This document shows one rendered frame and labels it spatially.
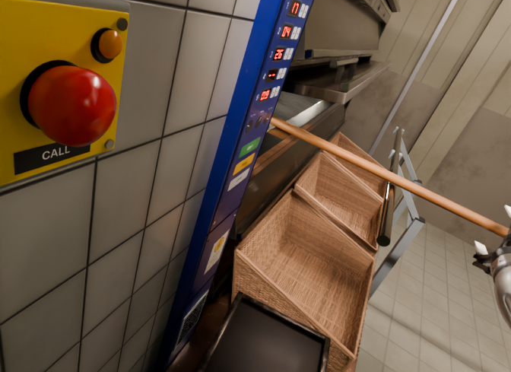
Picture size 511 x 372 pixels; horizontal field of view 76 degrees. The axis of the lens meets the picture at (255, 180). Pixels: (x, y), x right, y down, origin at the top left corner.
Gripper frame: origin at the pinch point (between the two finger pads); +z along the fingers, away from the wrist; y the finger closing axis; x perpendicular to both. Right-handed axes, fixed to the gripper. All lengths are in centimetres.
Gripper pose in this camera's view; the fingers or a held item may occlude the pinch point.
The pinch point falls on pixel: (494, 228)
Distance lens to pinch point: 116.5
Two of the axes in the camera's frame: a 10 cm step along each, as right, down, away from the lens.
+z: 4.2, -3.3, 8.5
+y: -3.1, 8.2, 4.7
